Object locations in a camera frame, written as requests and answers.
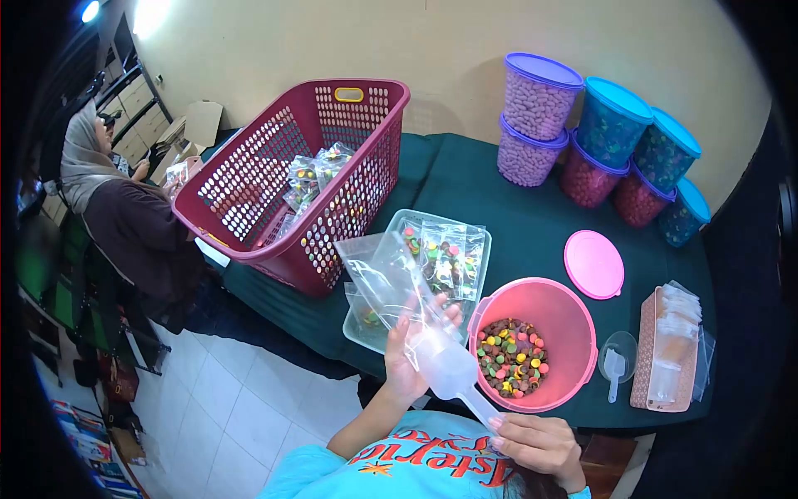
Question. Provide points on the person's right hand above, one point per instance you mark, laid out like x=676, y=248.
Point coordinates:
x=542, y=446

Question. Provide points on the person's left hand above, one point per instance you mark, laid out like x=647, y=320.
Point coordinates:
x=402, y=368

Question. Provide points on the person's left fingers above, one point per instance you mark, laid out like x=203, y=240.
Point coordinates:
x=447, y=312

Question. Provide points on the person's right index finger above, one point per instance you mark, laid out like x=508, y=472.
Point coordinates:
x=514, y=422

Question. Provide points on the person's left thumb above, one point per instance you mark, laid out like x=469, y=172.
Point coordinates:
x=399, y=337

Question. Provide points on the person's right thumb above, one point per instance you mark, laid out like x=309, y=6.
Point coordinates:
x=508, y=448

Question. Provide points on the large clear plastic scoop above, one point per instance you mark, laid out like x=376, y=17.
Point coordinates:
x=446, y=368

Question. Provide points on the clear plastic zip bag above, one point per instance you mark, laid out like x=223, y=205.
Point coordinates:
x=380, y=274

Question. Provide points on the pile of filled candy packets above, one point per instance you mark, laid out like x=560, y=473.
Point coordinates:
x=452, y=259
x=308, y=181

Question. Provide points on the pile of colourful candies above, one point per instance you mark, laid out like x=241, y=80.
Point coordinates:
x=512, y=357

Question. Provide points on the clear rectangular plastic tray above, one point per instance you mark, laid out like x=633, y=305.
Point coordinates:
x=483, y=249

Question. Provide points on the person's body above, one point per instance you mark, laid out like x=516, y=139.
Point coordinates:
x=430, y=468

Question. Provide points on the pink plastic bucket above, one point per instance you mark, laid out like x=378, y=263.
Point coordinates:
x=567, y=324

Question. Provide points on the dark green tablecloth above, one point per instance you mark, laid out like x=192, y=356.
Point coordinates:
x=517, y=224

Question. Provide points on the small white plastic scoop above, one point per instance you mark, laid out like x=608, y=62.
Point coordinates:
x=613, y=368

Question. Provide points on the clear round plastic bowl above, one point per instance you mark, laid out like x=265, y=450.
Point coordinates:
x=626, y=346

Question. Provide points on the pink woven plastic basket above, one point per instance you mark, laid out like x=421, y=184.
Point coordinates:
x=642, y=368

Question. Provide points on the pink round lid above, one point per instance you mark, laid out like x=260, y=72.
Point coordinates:
x=593, y=264

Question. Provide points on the purple lid jar of peanuts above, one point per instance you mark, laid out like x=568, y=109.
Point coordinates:
x=539, y=100
x=527, y=162

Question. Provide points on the stack of empty clear bags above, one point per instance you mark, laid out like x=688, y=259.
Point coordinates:
x=676, y=330

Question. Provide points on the purple lid jar red sweets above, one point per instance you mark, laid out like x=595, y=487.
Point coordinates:
x=589, y=181
x=639, y=203

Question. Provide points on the loose clear plastic bags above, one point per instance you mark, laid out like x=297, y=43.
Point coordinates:
x=706, y=362

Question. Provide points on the maroon perforated laundry basket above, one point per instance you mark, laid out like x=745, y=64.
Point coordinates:
x=262, y=181

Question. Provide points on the blue lid jar of candies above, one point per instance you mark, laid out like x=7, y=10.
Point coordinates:
x=682, y=218
x=664, y=156
x=611, y=128

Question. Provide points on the open cardboard box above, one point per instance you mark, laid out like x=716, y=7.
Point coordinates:
x=193, y=131

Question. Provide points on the pile of books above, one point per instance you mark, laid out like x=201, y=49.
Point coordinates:
x=87, y=436

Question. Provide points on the green folding chair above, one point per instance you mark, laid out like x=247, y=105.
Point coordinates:
x=68, y=280

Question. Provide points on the metal storage shelf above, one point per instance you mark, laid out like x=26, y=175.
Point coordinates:
x=134, y=100

